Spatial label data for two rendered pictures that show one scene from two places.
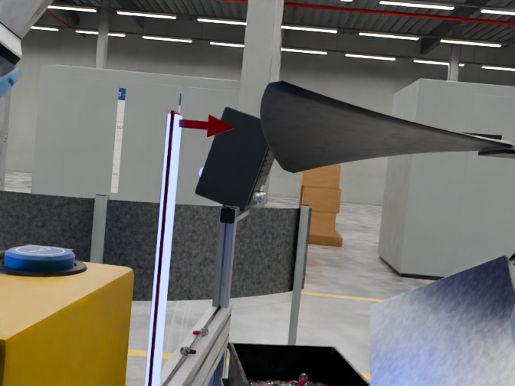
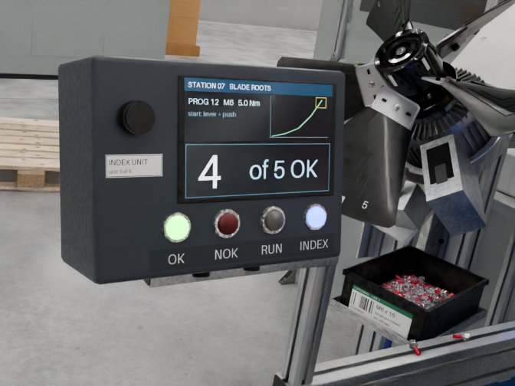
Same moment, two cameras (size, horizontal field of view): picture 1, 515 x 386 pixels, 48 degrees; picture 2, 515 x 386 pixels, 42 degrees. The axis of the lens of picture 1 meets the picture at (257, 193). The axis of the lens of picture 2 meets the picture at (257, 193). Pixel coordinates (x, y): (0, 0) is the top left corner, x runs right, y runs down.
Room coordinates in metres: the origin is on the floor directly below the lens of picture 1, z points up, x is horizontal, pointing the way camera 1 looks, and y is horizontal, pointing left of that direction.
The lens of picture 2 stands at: (1.64, 0.56, 1.34)
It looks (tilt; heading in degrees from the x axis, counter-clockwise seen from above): 19 degrees down; 231
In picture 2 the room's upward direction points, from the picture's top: 9 degrees clockwise
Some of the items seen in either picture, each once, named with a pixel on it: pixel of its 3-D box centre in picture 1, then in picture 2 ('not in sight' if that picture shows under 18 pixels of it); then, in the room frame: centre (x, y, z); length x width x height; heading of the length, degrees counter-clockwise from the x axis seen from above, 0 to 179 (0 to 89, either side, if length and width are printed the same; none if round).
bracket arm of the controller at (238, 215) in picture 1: (236, 210); (247, 256); (1.22, 0.04, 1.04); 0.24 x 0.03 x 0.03; 174
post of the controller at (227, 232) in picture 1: (224, 256); (309, 310); (1.12, 0.05, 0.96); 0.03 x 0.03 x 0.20; 84
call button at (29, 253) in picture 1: (40, 261); not in sight; (0.35, 0.13, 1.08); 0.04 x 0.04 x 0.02
